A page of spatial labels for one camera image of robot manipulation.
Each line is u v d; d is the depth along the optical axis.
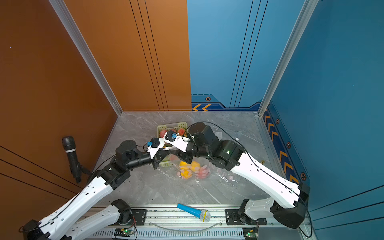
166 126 1.03
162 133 1.01
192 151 0.50
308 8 0.70
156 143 0.55
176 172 0.83
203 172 0.76
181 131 1.03
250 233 0.71
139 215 0.74
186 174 0.80
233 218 0.73
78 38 0.79
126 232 0.70
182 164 0.79
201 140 0.44
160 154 0.61
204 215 0.71
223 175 0.86
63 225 0.41
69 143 0.66
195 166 0.75
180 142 0.49
